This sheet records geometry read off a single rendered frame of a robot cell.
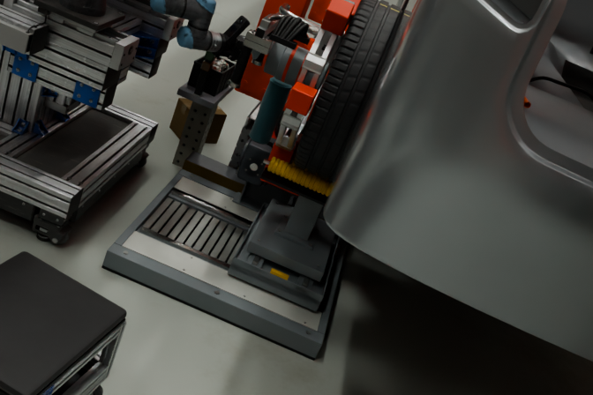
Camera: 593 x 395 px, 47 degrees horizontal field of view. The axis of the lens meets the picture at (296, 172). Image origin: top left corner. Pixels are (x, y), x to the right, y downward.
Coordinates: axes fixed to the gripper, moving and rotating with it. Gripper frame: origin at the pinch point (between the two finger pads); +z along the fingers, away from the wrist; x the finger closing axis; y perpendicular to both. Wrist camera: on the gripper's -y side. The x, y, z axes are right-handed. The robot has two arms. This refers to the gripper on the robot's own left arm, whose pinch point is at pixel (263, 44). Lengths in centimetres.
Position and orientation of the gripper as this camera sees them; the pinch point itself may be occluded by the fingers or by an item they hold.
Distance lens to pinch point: 269.4
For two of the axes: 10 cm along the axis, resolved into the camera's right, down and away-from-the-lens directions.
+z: 7.7, 0.2, 6.3
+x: 5.3, 5.4, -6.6
